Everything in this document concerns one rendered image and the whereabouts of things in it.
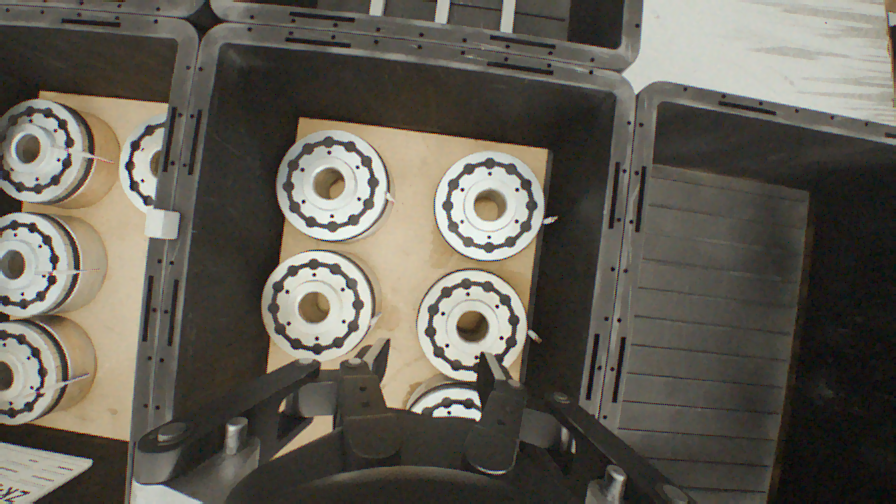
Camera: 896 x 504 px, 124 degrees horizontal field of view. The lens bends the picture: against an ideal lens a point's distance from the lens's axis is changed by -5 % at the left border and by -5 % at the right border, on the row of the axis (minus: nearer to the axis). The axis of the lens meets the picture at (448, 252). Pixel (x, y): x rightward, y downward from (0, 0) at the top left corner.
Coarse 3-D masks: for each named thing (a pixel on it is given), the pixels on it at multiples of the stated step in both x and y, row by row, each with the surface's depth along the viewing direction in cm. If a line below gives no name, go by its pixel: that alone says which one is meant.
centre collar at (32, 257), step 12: (12, 240) 23; (24, 240) 23; (0, 252) 23; (12, 252) 24; (24, 252) 23; (36, 252) 23; (0, 264) 23; (36, 264) 23; (0, 276) 23; (12, 276) 23; (24, 276) 23; (36, 276) 23; (12, 288) 23; (24, 288) 23
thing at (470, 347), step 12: (468, 300) 24; (480, 300) 24; (456, 312) 24; (480, 312) 24; (492, 312) 24; (456, 324) 24; (492, 324) 24; (456, 336) 23; (492, 336) 24; (456, 348) 24; (468, 348) 24; (480, 348) 24
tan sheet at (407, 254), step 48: (384, 144) 27; (432, 144) 27; (480, 144) 27; (336, 192) 27; (432, 192) 27; (288, 240) 27; (384, 240) 27; (432, 240) 27; (384, 288) 27; (528, 288) 27; (384, 336) 27; (384, 384) 27
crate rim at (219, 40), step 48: (240, 48) 18; (288, 48) 17; (336, 48) 17; (384, 48) 17; (432, 48) 17; (192, 96) 17; (624, 96) 17; (192, 144) 17; (624, 144) 17; (192, 192) 17; (624, 192) 17; (192, 240) 17
